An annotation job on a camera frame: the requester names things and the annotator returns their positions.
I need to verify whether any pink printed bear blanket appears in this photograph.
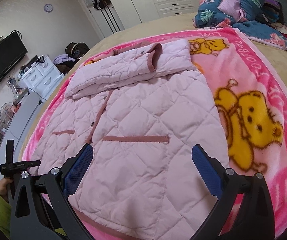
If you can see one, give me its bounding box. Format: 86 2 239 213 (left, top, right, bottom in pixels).
21 26 287 240

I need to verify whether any pink quilted jacket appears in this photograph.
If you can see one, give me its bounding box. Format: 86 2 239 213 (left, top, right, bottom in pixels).
31 39 230 239

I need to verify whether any white drawer cabinet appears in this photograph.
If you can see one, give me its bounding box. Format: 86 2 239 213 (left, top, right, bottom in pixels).
18 55 65 103

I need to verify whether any black wall television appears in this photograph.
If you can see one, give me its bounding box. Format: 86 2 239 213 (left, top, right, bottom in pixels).
0 34 28 88

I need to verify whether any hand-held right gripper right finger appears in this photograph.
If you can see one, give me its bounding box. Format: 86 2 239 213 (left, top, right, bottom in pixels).
192 144 275 240

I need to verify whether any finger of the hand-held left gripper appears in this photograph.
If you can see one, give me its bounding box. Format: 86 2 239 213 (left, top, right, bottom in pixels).
6 139 14 166
24 159 41 168

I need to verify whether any dark clothes pile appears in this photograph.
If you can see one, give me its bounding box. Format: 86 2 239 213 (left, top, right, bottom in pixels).
56 60 79 74

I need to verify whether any grey low cabinet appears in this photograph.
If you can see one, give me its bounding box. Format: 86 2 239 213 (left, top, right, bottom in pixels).
0 91 40 180

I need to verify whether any bed with tan bedspread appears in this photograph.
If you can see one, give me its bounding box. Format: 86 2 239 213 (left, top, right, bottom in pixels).
18 11 287 160

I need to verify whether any dark purple garment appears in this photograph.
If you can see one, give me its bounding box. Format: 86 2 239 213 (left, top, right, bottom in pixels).
264 0 282 23

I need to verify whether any wire guard desk fan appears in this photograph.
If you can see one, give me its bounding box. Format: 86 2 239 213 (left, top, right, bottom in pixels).
0 102 17 125

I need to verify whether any blue floral quilt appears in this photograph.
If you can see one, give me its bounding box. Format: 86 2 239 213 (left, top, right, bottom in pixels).
193 0 287 55

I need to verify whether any dark brown bag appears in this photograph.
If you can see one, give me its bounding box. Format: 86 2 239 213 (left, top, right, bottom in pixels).
65 42 90 58

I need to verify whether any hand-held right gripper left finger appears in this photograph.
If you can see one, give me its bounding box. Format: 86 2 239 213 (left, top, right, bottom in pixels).
10 144 94 240

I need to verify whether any person's left hand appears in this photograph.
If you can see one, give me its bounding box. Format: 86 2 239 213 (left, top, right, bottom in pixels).
0 178 9 201

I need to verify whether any light purple garment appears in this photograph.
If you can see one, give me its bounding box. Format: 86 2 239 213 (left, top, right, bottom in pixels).
53 54 71 65

